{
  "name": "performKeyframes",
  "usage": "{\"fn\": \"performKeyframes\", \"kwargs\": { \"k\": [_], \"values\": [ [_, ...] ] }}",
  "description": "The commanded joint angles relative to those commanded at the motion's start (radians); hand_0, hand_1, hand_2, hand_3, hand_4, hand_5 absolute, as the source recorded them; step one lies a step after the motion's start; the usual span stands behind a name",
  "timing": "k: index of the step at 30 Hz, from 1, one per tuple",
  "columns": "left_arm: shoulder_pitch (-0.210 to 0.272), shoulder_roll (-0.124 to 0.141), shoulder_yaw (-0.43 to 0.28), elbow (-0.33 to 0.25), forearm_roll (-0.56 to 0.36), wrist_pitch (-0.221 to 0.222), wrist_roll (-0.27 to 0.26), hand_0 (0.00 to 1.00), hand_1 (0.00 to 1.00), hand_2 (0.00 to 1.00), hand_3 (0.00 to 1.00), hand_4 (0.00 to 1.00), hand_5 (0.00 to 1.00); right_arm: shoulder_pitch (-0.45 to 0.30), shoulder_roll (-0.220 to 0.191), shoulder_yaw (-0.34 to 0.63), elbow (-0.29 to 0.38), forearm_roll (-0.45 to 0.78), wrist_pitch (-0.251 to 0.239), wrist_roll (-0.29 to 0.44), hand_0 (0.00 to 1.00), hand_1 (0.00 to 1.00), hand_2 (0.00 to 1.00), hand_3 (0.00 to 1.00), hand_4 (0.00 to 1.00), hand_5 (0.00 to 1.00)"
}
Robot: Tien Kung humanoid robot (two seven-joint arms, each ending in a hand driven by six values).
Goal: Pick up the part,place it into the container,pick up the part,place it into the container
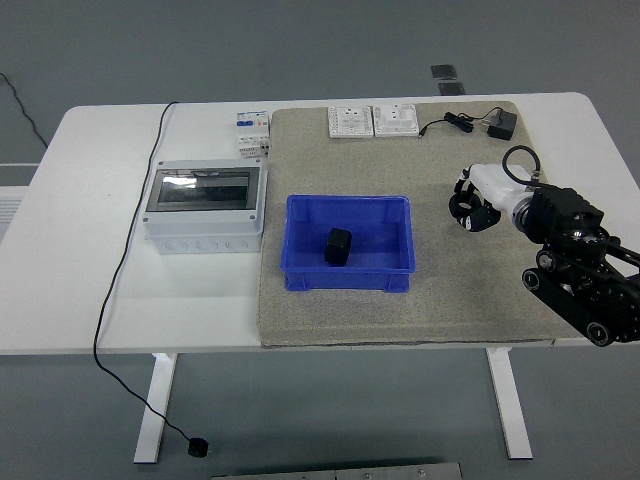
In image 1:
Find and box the grey metal plate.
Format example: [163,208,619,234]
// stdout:
[209,461,464,480]

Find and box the white wall socket panel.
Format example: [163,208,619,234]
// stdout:
[372,103,421,138]
[327,105,376,139]

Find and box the grey-brown mat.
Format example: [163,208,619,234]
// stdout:
[255,101,601,350]

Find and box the white table leg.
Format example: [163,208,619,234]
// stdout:
[485,348,533,461]
[132,352,179,465]

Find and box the white vent panel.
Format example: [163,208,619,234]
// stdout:
[0,162,41,241]

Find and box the white circuit breaker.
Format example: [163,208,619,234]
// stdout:
[233,110,272,159]

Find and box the grey distribution box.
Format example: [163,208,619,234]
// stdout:
[142,158,270,256]

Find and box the black power adapter with cord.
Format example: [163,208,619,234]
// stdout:
[417,107,519,143]

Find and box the small black hex nut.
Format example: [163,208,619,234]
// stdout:
[448,192,485,224]

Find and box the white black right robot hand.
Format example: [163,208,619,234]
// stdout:
[448,162,544,234]

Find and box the thin black floor cable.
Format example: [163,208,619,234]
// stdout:
[0,72,50,150]

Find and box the blue plastic box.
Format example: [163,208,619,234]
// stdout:
[280,193,418,294]

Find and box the long black cable with plug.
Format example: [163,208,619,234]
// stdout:
[92,101,212,459]

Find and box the large black hex nut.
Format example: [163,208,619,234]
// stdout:
[323,227,353,268]

